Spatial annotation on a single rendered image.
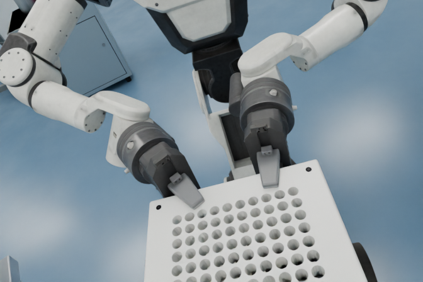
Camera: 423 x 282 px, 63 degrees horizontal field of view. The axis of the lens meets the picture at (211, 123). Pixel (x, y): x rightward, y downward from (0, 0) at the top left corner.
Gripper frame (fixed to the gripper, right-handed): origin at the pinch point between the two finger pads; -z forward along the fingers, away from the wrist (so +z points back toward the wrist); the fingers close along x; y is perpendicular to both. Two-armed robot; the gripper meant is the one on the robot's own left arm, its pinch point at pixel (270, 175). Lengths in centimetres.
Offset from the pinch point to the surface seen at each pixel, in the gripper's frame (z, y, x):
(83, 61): 194, 148, 65
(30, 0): 209, 169, 16
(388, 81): 144, -58, 103
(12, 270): 0, 59, 19
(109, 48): 204, 128, 65
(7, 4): 401, 341, 55
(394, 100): 127, -56, 103
